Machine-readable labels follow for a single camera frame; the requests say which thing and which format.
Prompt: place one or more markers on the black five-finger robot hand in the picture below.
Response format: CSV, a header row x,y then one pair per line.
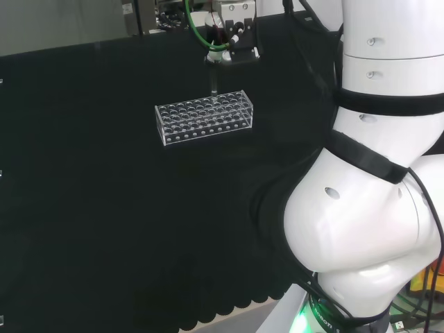
x,y
243,41

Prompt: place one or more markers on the clear glass test tube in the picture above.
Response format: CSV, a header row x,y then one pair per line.
x,y
214,81

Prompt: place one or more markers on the clear plastic test tube rack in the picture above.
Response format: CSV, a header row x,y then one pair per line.
x,y
204,116

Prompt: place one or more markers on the black bench cloth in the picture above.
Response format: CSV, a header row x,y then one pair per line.
x,y
104,208

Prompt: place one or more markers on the silver plug connector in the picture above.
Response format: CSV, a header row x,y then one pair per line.
x,y
399,325

